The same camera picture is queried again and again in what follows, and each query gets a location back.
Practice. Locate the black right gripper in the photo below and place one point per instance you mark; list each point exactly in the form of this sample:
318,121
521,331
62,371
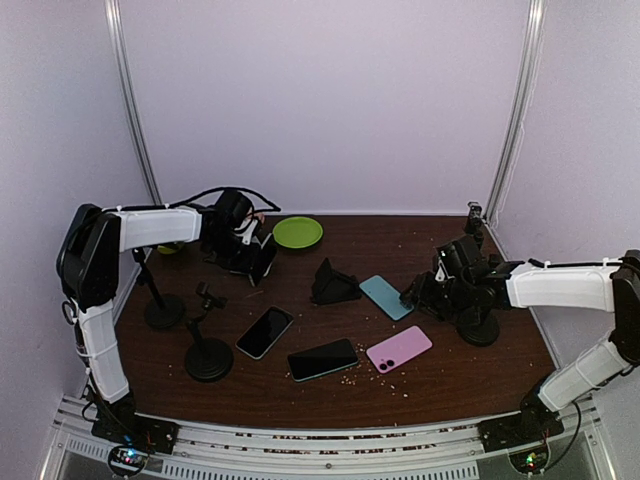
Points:
421,292

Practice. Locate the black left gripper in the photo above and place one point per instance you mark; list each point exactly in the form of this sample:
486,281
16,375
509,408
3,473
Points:
242,266

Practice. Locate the pink phone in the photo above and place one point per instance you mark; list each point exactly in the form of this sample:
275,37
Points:
399,349

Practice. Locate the black triangular phone stand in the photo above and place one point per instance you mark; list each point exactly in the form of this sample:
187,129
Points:
331,286

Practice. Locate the black phone teal case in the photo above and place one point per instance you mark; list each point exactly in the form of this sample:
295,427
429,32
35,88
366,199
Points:
322,360

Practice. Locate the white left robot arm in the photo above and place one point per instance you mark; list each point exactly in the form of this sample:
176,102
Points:
229,231

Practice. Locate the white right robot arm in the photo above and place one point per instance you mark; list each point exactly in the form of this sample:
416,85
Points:
464,288

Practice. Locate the lime green bowl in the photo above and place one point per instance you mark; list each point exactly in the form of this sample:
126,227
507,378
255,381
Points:
169,249

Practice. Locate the lime green plate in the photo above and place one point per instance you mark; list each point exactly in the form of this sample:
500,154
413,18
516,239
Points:
298,232

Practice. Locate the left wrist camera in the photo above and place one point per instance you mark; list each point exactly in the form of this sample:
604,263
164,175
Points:
250,225

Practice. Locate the front aluminium rail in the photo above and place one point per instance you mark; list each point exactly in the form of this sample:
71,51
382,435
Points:
444,450

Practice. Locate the left aluminium frame post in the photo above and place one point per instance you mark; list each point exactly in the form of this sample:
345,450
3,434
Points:
133,118

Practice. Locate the aluminium frame post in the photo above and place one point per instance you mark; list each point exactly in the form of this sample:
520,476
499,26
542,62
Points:
133,118
522,96

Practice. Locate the right aluminium frame post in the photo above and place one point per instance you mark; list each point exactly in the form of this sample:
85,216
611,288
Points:
522,96

